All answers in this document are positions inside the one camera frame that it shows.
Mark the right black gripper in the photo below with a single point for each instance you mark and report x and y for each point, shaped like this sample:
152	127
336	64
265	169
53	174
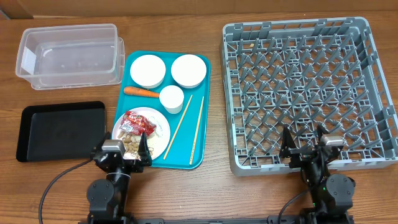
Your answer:
286	147

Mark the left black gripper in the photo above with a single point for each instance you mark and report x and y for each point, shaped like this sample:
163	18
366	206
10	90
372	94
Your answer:
134	166

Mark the white cup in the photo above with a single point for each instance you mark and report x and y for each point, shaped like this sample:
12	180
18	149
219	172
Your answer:
171	98

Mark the pink white bowl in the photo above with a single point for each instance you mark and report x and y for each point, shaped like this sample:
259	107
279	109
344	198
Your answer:
188	70

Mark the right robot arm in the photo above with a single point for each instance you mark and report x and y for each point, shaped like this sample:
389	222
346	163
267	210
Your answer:
332	194

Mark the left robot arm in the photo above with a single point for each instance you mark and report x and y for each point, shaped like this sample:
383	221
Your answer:
107	197

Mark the grey dishwasher rack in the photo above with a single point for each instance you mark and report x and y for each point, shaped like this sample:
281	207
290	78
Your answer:
299	75

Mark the peanut pile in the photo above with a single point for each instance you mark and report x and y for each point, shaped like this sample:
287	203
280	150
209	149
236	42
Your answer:
131	144

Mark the red snack wrapper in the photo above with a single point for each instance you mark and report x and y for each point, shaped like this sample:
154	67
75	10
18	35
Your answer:
136	124

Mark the white plate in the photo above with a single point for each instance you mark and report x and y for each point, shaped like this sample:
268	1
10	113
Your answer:
157	145

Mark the white crumpled tissue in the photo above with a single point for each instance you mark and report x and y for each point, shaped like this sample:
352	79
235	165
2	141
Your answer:
157	126

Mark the wooden chopstick left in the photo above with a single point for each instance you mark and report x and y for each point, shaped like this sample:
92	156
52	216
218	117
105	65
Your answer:
177	128

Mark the wooden chopstick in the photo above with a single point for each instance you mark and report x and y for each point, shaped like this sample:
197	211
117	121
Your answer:
177	128
196	132

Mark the orange carrot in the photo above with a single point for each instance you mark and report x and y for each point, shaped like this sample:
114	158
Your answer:
130	90

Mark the black rectangular tray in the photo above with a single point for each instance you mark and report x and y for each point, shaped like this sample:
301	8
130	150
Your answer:
60	131

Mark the teal serving tray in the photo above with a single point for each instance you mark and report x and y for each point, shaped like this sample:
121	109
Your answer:
179	154

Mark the wooden chopstick right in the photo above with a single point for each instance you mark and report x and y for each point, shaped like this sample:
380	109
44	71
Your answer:
196	132

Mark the clear plastic storage bin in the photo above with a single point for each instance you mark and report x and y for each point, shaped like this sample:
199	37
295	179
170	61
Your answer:
71	56

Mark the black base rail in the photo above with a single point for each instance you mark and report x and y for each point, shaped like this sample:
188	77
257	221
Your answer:
273	219

